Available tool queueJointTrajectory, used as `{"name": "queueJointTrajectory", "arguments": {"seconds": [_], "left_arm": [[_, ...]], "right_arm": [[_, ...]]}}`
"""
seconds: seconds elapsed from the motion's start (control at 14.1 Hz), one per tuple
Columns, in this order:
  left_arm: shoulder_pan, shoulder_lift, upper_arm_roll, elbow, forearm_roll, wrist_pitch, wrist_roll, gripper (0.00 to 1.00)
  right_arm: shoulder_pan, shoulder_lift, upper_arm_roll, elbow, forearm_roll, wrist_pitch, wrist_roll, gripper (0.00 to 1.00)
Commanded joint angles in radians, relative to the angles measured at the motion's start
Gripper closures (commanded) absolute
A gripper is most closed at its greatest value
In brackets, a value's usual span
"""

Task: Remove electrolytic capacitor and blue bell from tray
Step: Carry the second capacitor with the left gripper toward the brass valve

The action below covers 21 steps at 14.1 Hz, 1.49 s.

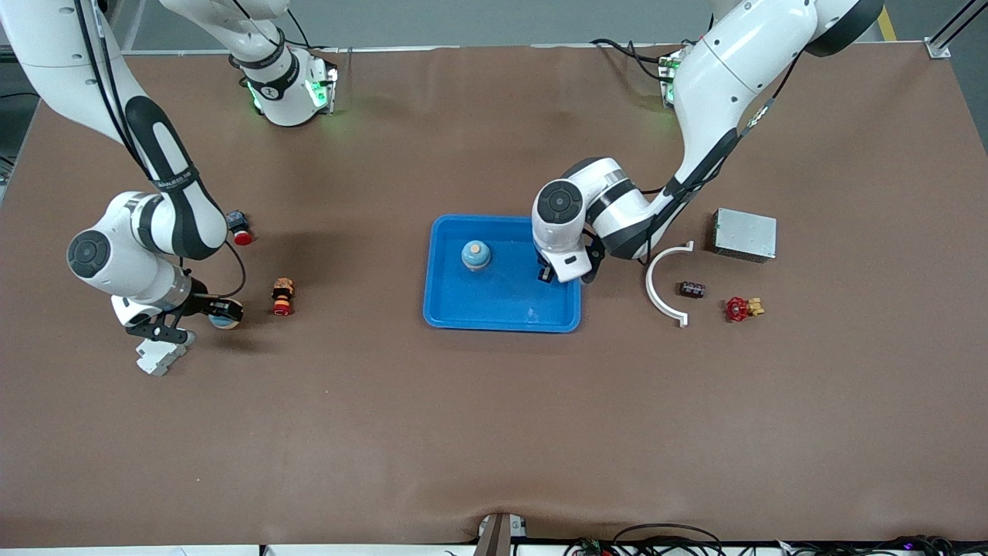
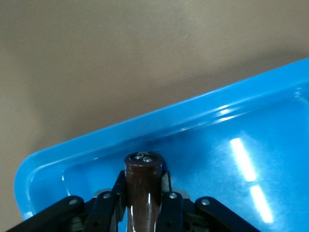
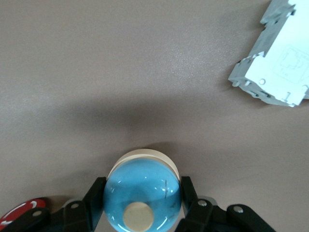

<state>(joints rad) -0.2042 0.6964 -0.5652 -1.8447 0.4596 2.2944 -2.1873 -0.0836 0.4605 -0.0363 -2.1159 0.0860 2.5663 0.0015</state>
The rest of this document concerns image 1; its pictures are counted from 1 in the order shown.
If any white grey circuit breaker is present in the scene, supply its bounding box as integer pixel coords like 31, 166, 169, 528
137, 340, 188, 377

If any blue plastic tray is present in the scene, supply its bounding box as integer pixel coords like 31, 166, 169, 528
422, 214, 582, 334

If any perforated metal power supply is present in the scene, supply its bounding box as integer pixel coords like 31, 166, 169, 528
712, 207, 778, 264

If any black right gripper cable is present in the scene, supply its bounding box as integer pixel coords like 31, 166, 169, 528
73, 0, 248, 303

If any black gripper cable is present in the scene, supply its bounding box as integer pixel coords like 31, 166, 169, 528
637, 31, 811, 267
73, 0, 248, 303

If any white curved plastic bracket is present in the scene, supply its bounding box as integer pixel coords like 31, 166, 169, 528
645, 241, 695, 329

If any black left base cable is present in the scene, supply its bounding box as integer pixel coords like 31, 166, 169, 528
590, 37, 674, 83

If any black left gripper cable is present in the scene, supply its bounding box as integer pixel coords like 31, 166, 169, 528
637, 31, 811, 267

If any black looped cable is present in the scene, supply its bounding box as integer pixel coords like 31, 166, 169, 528
612, 524, 724, 556

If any aluminium frame profile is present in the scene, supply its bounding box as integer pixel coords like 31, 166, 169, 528
925, 0, 988, 59

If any black cable bundle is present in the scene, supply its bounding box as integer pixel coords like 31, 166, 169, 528
778, 534, 988, 556

